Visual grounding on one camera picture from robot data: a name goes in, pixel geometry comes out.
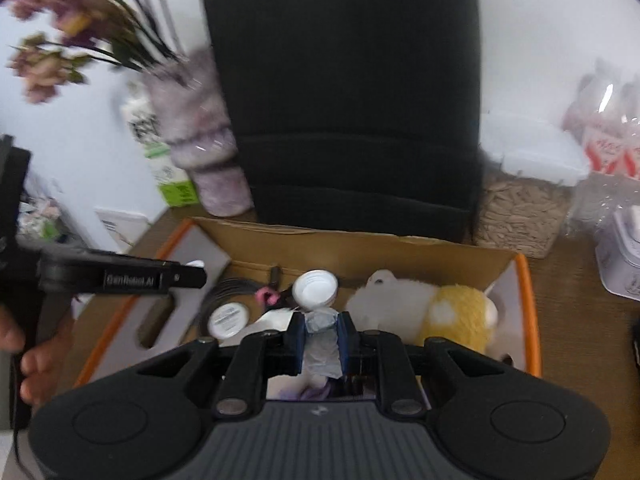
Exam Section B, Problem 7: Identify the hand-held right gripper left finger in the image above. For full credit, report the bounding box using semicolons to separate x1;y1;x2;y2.
132;312;306;417

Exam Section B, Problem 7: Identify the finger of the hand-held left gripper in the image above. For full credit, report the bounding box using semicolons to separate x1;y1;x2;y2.
162;261;208;292

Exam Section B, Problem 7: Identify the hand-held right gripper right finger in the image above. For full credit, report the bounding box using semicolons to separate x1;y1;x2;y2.
337;310;506;418

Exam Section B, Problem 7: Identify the purple cloth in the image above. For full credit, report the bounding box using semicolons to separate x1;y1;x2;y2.
272;377;333;402

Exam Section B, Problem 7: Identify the white screw cap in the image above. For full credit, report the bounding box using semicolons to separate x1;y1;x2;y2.
291;270;338;313

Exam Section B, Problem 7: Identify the white round lid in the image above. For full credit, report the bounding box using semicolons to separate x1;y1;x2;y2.
206;302;249;339

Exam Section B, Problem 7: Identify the orange-red cardboard box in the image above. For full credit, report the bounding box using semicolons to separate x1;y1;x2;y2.
75;216;543;391

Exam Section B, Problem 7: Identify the clear seed container white lid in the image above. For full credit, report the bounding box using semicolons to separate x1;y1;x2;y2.
472;112;591;260

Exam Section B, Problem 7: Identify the person's left hand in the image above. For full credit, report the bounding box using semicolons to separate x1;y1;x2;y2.
0;305;76;408

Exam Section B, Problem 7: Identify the white and yellow plush toy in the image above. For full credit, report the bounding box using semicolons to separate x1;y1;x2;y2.
345;269;501;361

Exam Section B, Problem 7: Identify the white green milk carton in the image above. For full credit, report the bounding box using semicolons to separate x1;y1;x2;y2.
120;82;197;208

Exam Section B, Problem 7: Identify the purple ceramic vase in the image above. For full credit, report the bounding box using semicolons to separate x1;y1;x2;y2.
142;47;253;218

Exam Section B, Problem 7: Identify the dried rose bouquet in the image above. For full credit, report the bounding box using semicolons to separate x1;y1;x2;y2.
5;0;186;106

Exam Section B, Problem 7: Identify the black paper bag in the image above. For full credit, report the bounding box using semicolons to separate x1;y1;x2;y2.
199;0;483;243

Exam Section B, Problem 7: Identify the white tin box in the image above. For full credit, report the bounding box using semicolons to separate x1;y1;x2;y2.
595;207;640;302

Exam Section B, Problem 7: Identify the black braided cable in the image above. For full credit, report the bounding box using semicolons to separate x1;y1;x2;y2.
192;265;296;341

